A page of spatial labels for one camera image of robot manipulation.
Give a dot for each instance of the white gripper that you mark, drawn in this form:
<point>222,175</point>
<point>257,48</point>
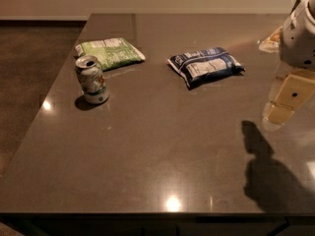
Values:
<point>297,38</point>

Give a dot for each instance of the blue chip bag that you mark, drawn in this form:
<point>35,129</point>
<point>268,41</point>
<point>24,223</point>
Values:
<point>202,66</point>

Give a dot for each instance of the brown snack bag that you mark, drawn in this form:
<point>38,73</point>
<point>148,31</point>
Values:
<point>271,43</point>

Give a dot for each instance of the green chip bag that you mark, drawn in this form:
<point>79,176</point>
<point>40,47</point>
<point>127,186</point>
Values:
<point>111,53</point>

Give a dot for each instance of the green white 7up can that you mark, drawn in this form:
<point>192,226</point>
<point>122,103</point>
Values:
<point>91,79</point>

